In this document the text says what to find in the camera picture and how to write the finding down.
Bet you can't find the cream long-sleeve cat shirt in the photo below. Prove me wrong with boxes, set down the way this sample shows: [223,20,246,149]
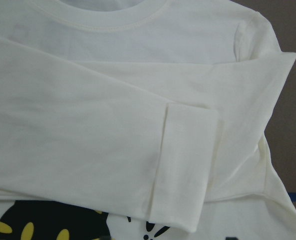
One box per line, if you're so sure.
[0,0,296,240]

